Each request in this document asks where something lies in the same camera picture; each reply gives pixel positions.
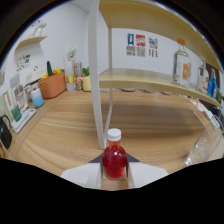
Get tall white tumbler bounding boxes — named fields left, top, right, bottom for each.
left=64, top=60, right=76, bottom=92

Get small red liquid bottle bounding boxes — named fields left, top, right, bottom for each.
left=101, top=128, right=128, bottom=180

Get red wall poster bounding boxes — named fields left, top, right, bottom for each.
left=135, top=34, right=147, bottom=58

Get wooden wall shelf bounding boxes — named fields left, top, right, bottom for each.
left=14, top=35, right=48, bottom=51

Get small clear bottle orange cap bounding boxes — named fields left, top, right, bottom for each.
left=171, top=37, right=193, bottom=89

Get white kitchen scale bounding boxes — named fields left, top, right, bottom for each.
left=10, top=108, right=37, bottom=134

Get green potted plant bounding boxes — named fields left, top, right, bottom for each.
left=81, top=66, right=92, bottom=93

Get white figurine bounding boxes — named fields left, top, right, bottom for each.
left=29, top=20, right=48, bottom=38

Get black kettle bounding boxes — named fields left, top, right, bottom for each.
left=0, top=114, right=13, bottom=150

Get white-framed wooden two-tier shelf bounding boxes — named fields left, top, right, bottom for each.
left=87, top=0, right=224, bottom=150

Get silver metal tumbler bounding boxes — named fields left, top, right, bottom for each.
left=73, top=61, right=84, bottom=92

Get orange basket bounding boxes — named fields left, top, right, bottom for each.
left=37, top=71, right=67, bottom=100

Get multicolour wall poster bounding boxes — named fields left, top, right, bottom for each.
left=148, top=37, right=159, bottom=59

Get blue liquid bottle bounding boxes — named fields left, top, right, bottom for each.
left=207, top=68, right=219, bottom=99

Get small wall stickers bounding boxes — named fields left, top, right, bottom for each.
left=16, top=54, right=32, bottom=73

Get blue wall poster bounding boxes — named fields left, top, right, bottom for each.
left=126, top=33, right=136, bottom=57

